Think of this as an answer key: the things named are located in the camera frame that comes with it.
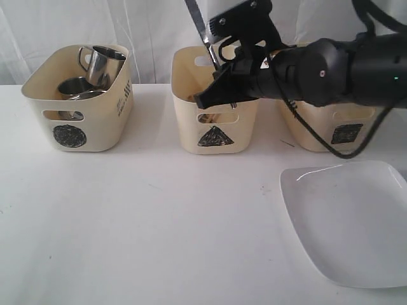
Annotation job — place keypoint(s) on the stainless steel bowl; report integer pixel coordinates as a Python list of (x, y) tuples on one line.
[(86, 95)]

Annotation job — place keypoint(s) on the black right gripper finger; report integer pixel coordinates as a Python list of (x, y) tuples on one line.
[(221, 91)]

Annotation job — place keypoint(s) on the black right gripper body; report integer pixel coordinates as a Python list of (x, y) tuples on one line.
[(248, 81)]

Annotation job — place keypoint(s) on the cream bin with triangle mark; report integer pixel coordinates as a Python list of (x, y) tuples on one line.
[(216, 130)]

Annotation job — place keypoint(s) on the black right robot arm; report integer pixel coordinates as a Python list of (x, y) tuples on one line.
[(371, 72)]

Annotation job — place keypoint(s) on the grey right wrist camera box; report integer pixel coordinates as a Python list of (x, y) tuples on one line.
[(248, 22)]

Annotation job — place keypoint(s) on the steel table knife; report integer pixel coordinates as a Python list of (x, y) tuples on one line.
[(201, 28)]

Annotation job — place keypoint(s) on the steel mug front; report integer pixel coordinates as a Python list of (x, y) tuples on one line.
[(104, 65)]

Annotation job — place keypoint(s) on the white square plate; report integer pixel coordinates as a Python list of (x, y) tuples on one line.
[(350, 220)]

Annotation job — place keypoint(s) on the cream bin with square mark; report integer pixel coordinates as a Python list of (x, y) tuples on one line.
[(318, 133)]

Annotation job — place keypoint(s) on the small dark pin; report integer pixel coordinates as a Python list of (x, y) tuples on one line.
[(287, 143)]

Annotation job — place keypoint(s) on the steel mug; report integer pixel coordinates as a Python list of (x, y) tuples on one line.
[(104, 65), (74, 86)]

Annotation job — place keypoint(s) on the cream bin with circle mark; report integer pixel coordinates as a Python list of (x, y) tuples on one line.
[(90, 125)]

